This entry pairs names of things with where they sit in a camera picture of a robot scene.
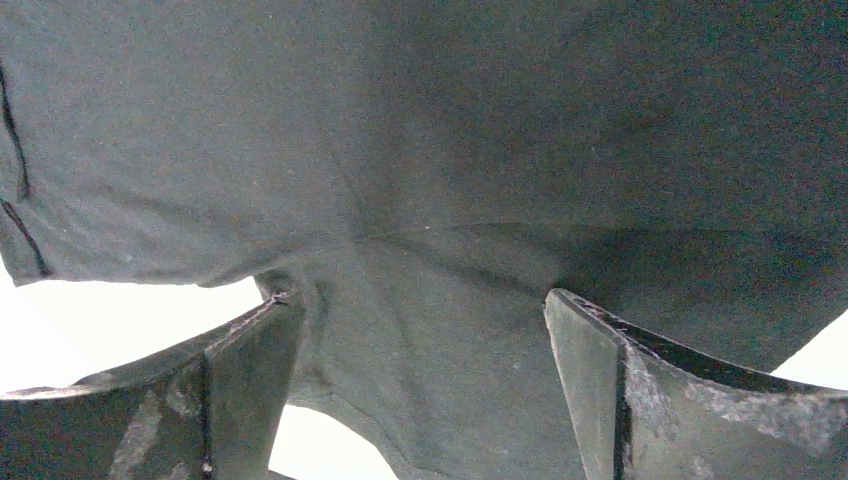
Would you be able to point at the black t shirt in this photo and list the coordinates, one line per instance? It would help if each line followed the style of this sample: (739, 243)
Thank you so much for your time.
(425, 172)

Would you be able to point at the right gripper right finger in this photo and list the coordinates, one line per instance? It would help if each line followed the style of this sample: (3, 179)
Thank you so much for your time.
(643, 406)

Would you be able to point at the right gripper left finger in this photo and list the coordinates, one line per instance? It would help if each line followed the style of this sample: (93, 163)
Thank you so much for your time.
(206, 408)

